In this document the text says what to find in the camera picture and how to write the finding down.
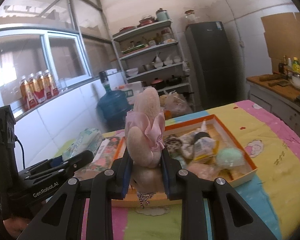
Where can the colorful cartoon bedsheet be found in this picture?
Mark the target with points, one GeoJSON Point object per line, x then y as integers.
{"type": "Point", "coordinates": [254, 151]}

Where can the black refrigerator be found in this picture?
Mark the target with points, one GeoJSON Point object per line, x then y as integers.
{"type": "Point", "coordinates": [213, 63]}

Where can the green sponge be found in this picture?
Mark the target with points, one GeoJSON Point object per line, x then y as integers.
{"type": "Point", "coordinates": [230, 157]}

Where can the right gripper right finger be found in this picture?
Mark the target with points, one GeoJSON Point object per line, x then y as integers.
{"type": "Point", "coordinates": [210, 209]}

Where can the cardboard sheet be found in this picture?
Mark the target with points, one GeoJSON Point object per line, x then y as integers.
{"type": "Point", "coordinates": [282, 34]}

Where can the leopard print scrunchie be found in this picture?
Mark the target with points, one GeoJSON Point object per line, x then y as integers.
{"type": "Point", "coordinates": [173, 144]}

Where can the orange gold shallow box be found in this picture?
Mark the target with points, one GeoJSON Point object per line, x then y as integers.
{"type": "Point", "coordinates": [235, 176]}

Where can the pink plush bunny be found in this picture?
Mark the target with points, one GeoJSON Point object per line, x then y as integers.
{"type": "Point", "coordinates": [144, 128]}

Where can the white sack with green label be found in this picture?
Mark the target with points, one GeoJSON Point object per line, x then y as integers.
{"type": "Point", "coordinates": [131, 90]}

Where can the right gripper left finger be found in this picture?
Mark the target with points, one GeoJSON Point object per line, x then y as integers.
{"type": "Point", "coordinates": [82, 203]}

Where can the orange drink bottle pack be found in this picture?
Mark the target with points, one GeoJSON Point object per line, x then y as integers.
{"type": "Point", "coordinates": [37, 88]}

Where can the yellow cartoon tissue pack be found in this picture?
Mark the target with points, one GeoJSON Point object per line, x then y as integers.
{"type": "Point", "coordinates": [205, 146]}

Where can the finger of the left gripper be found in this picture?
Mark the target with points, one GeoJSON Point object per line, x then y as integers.
{"type": "Point", "coordinates": [56, 176]}
{"type": "Point", "coordinates": [43, 166]}

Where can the plastic bag of food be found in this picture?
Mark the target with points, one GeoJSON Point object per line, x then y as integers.
{"type": "Point", "coordinates": [174, 105]}

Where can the wooden counter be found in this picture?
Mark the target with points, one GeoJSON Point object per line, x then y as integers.
{"type": "Point", "coordinates": [268, 81]}

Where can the green white wipes pack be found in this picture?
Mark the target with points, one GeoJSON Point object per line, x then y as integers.
{"type": "Point", "coordinates": [89, 139]}

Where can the glass jar on fridge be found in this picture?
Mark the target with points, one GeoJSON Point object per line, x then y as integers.
{"type": "Point", "coordinates": [190, 16]}

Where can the metal shelf rack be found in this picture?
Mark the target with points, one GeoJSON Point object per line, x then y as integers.
{"type": "Point", "coordinates": [151, 53]}

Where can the brown puff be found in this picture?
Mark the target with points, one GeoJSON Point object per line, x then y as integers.
{"type": "Point", "coordinates": [204, 171]}

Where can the floral white scrunchie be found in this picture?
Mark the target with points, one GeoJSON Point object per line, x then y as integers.
{"type": "Point", "coordinates": [187, 144]}

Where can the floral tissue box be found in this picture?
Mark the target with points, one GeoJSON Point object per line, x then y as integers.
{"type": "Point", "coordinates": [112, 148]}

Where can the left hand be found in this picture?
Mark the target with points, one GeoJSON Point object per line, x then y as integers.
{"type": "Point", "coordinates": [12, 228]}

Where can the teal canister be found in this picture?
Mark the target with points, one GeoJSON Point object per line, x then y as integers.
{"type": "Point", "coordinates": [162, 15]}

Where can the blue water jug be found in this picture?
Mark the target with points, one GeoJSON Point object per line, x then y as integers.
{"type": "Point", "coordinates": [113, 106]}

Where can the sliding window frame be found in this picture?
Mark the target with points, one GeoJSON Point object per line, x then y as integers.
{"type": "Point", "coordinates": [28, 51]}

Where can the yellow oil bottle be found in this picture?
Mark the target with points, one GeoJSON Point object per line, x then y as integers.
{"type": "Point", "coordinates": [296, 65]}

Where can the white bowl on counter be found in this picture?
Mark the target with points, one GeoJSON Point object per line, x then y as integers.
{"type": "Point", "coordinates": [295, 80]}

